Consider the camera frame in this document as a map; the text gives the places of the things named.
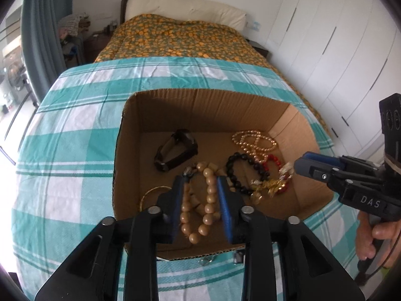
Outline person's right hand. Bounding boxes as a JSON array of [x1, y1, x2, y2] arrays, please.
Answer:
[[355, 210, 401, 268]]

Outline gold pendant jewelry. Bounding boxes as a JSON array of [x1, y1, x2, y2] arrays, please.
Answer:
[[250, 163, 294, 205]]

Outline dark wooden nightstand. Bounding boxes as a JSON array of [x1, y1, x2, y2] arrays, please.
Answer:
[[247, 39, 270, 59], [82, 31, 111, 64]]

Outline pile of clothes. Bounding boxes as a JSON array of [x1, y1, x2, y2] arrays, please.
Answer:
[[58, 13, 92, 39]]

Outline white pillow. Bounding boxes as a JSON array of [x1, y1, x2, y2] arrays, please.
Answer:
[[126, 0, 247, 32]]

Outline tan wooden bead bracelet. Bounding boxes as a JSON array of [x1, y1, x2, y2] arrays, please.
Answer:
[[179, 162, 227, 244]]

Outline gold pearl bracelet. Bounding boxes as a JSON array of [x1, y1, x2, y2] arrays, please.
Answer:
[[232, 130, 278, 164]]

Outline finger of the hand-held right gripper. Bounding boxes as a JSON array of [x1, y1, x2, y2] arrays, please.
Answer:
[[302, 151, 381, 176], [294, 158, 386, 201]]

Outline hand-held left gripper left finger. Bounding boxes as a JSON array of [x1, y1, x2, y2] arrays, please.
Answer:
[[34, 176, 188, 301]]

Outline blue curtain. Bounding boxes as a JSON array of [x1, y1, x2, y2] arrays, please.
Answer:
[[20, 0, 75, 101]]

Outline white wardrobe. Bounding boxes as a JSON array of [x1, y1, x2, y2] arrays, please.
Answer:
[[266, 0, 401, 167]]

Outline black bead bracelet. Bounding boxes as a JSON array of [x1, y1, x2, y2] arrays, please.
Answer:
[[226, 152, 270, 197]]

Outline cardboard box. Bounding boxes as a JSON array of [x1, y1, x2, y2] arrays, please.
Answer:
[[111, 88, 334, 261]]

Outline gold bangle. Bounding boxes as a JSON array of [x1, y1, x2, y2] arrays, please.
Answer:
[[140, 186, 172, 210]]

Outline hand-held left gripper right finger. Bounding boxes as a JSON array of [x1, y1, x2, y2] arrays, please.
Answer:
[[217, 176, 367, 301]]

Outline teal plaid bed sheet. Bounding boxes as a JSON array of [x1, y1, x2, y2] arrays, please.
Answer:
[[11, 56, 361, 301]]

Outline bed with orange blanket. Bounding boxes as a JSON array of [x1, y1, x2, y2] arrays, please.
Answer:
[[93, 13, 333, 136]]

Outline red bead bracelet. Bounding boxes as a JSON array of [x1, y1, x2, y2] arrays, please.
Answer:
[[262, 154, 291, 195]]

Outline black wrist watch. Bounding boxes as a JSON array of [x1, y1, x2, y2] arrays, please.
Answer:
[[153, 129, 199, 173]]

